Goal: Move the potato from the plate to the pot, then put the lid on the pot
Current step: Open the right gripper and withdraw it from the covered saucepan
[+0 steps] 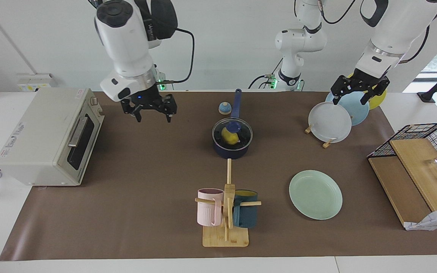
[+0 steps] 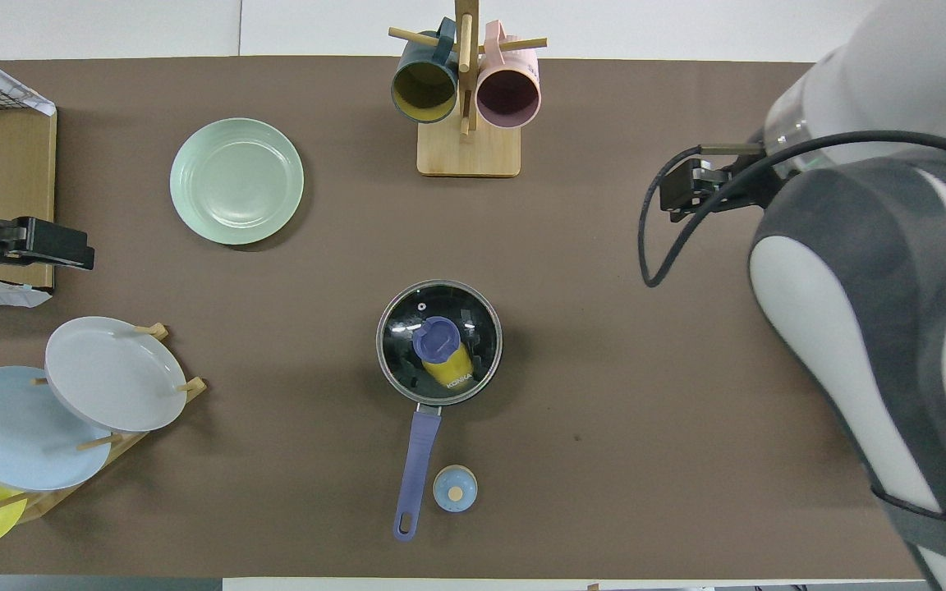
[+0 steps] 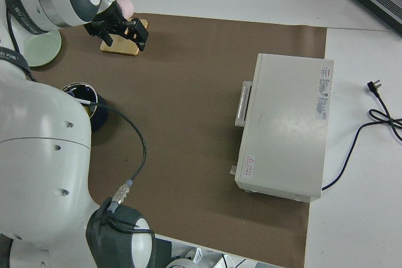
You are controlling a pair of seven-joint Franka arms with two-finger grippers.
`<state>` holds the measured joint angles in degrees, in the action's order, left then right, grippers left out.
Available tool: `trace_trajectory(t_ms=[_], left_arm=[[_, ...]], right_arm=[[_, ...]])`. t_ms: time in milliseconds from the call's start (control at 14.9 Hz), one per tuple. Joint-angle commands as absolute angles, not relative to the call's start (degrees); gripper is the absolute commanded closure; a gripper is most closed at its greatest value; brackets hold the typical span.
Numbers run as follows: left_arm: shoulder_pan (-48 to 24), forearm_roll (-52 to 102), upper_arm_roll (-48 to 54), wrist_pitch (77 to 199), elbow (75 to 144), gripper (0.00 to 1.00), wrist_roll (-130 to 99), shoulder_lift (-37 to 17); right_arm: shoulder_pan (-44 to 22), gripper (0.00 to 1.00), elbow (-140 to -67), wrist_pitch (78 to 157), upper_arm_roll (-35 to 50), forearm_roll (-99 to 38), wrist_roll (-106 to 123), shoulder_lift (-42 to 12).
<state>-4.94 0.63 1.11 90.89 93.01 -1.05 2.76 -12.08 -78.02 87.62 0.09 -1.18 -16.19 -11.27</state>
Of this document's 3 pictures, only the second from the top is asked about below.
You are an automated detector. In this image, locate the glass lid with blue knob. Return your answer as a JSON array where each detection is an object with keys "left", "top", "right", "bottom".
[{"left": 380, "top": 284, "right": 499, "bottom": 403}]

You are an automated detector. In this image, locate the pale grey plate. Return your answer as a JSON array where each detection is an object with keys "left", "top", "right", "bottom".
[{"left": 44, "top": 317, "right": 188, "bottom": 433}]

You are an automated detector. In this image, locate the light blue plate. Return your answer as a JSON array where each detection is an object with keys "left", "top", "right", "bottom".
[{"left": 0, "top": 366, "right": 113, "bottom": 492}]

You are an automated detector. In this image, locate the mint green plate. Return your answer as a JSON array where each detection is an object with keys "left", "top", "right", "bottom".
[{"left": 169, "top": 117, "right": 305, "bottom": 245}]

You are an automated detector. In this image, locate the wooden plate rack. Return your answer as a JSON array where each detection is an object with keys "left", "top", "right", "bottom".
[{"left": 0, "top": 323, "right": 208, "bottom": 524}]

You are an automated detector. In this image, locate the pink ribbed mug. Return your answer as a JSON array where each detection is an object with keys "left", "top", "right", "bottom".
[{"left": 475, "top": 21, "right": 541, "bottom": 130}]

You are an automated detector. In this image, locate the wooden mug tree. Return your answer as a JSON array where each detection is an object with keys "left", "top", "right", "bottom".
[{"left": 388, "top": 0, "right": 548, "bottom": 178}]

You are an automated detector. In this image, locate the brown table mat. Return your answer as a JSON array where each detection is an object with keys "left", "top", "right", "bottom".
[{"left": 0, "top": 56, "right": 925, "bottom": 580}]

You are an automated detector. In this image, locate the dark teal mug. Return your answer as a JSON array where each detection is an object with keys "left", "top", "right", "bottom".
[{"left": 391, "top": 18, "right": 460, "bottom": 124}]

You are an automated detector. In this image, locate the dark blue saucepan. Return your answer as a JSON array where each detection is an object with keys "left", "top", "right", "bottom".
[{"left": 375, "top": 280, "right": 503, "bottom": 541}]

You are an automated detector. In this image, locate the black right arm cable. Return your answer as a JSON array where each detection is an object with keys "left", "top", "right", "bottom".
[{"left": 639, "top": 131, "right": 946, "bottom": 289}]

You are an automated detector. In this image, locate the black wire basket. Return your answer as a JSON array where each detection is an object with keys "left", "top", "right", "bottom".
[{"left": 0, "top": 66, "right": 37, "bottom": 113}]

